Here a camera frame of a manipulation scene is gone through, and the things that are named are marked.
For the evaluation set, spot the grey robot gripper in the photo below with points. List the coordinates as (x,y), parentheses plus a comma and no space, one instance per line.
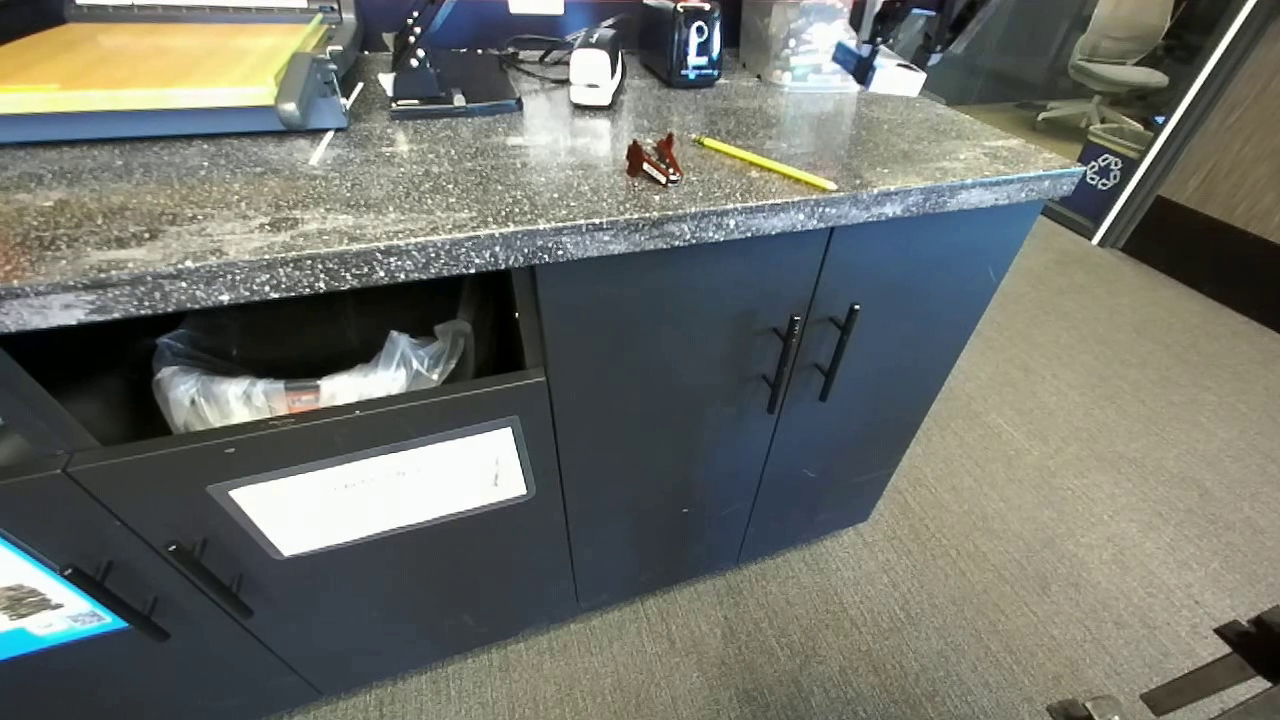
(912,24)

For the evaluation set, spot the clear plastic container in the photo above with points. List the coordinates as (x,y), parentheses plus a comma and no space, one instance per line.
(794,39)

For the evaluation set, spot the yellow pencil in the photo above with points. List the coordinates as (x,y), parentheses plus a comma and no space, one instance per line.
(760,162)

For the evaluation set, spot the grey office chair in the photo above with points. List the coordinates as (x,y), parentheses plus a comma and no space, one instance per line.
(1120,64)

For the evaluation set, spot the small brown object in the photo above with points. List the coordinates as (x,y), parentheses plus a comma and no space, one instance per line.
(652,162)

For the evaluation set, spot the narrow dark cabinet door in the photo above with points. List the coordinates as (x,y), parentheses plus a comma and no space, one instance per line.
(895,372)

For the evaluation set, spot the wide dark cabinet door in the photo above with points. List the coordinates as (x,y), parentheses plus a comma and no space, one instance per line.
(664,412)

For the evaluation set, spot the small white stick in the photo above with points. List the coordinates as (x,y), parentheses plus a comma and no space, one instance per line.
(321,147)

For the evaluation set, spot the white drawer label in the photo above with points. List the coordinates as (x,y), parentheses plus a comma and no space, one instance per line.
(381,489)

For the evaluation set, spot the clear trash bag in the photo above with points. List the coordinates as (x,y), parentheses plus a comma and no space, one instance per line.
(292,382)

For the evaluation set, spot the dark tilt-out trash drawer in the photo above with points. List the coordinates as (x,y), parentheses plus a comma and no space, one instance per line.
(400,563)

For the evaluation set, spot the black metal equipment base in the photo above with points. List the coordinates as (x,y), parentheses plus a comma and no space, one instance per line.
(1202,674)

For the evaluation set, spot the paper cutter with yellow board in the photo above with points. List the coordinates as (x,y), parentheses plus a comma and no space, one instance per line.
(147,64)

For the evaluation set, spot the dark drawer with blue label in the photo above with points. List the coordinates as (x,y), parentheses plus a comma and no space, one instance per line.
(123,664)

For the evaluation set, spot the blue printed label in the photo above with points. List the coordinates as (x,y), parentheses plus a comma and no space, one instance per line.
(39,603)

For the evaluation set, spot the silver metal door frame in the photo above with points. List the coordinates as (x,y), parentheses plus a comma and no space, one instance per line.
(1176,118)

